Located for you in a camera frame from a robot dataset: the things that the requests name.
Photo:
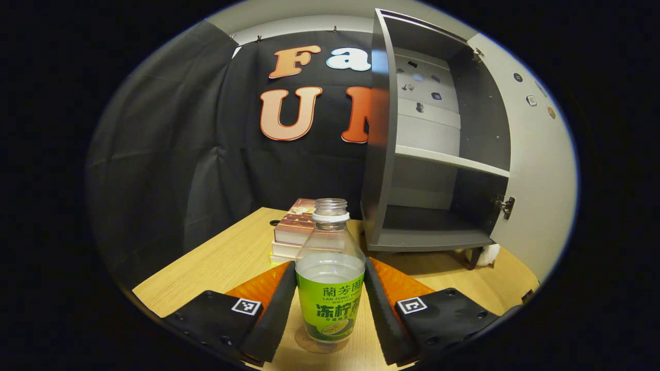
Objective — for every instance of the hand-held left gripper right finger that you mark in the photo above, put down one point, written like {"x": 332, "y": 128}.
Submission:
{"x": 384, "y": 319}

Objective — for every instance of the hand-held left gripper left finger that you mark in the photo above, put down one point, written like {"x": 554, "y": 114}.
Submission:
{"x": 270, "y": 319}

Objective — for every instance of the round brown coaster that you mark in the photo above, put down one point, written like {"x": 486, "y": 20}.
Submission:
{"x": 309, "y": 346}

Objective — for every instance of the green label clear bottle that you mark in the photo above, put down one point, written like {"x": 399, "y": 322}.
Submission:
{"x": 330, "y": 309}

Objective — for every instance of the dark grey cabinet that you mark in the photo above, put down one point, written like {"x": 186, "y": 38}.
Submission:
{"x": 376, "y": 154}

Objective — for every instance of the metal door hinge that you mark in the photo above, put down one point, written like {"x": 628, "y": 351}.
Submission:
{"x": 506, "y": 206}
{"x": 478, "y": 54}

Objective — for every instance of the white cabinet shelf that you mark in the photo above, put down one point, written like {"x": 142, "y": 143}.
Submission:
{"x": 448, "y": 158}

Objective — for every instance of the white cover book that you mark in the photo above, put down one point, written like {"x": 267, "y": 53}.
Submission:
{"x": 286, "y": 250}

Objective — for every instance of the brown cover book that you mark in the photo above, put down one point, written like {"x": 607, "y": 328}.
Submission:
{"x": 296, "y": 224}

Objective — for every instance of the white plush toy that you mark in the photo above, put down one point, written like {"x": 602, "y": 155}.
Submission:
{"x": 490, "y": 253}

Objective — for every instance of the black backdrop cloth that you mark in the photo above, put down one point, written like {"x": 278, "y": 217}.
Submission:
{"x": 170, "y": 154}

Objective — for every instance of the row of black cloth clips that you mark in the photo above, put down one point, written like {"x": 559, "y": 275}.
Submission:
{"x": 258, "y": 38}

